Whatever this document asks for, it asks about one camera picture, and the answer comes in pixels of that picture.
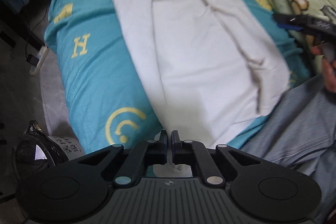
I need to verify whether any black plastic bag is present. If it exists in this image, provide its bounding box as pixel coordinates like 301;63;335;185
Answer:
11;120;69;182

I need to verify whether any white power strip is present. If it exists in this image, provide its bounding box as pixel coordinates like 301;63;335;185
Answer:
30;46;50;77

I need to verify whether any person's right hand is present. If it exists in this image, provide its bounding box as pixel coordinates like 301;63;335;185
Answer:
310;46;336;93

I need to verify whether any white t-shirt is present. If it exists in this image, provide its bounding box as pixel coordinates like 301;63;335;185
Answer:
89;0;292;179

